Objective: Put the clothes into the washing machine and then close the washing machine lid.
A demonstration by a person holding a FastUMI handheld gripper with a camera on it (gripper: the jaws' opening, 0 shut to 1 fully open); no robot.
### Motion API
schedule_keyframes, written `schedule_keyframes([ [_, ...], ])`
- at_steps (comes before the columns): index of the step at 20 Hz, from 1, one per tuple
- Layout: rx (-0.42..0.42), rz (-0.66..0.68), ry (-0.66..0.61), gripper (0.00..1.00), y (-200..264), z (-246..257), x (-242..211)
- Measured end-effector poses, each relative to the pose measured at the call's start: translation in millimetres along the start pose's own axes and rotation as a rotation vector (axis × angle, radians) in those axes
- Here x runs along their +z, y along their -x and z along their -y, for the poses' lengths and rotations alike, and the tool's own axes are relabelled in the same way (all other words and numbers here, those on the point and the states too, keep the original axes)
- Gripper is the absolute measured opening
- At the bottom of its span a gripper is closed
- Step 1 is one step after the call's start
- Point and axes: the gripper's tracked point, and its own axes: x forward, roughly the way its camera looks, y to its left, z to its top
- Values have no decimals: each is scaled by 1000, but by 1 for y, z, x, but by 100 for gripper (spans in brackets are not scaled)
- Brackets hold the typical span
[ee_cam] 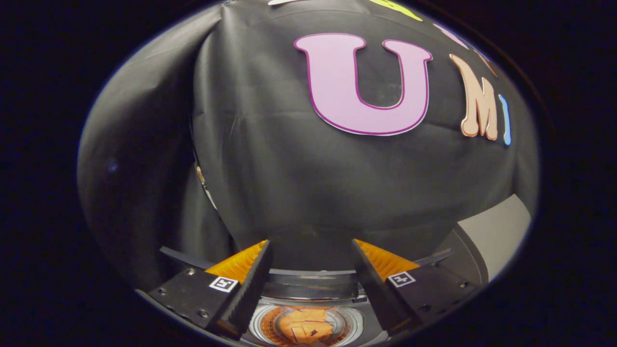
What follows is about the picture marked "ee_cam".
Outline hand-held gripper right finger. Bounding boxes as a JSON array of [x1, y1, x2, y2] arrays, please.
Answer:
[[351, 239, 483, 334]]

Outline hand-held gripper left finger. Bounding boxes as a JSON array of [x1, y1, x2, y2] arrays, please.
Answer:
[[147, 240, 274, 339]]

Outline yellow polo shirt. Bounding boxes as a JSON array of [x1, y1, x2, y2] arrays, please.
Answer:
[[279, 308, 335, 345]]

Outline black backdrop cloth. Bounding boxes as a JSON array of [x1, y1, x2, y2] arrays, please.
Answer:
[[77, 0, 539, 290]]

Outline white cabinet with dark frame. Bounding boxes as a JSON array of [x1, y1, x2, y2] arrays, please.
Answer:
[[434, 194, 532, 286]]

